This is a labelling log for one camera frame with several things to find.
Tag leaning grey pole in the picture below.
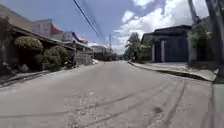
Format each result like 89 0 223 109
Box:
187 0 200 26

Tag grey concrete road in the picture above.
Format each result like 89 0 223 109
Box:
0 60 214 128

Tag round trimmed bush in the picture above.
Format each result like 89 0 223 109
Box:
42 45 69 71
14 35 44 56

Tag green bush by gate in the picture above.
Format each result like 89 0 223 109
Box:
188 24 213 63

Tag row of houses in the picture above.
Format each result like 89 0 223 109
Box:
0 4 118 73

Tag green tree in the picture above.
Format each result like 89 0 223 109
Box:
123 32 143 62

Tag concrete kerb strip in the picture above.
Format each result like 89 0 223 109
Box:
0 66 78 89

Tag overhead wires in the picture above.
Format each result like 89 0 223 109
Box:
72 0 107 43

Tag house with blue gate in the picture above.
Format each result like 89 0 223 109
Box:
141 24 194 64

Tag white low fence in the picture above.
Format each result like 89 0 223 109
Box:
74 52 94 66

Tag concrete driveway sidewalk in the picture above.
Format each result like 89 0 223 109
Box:
128 60 219 83

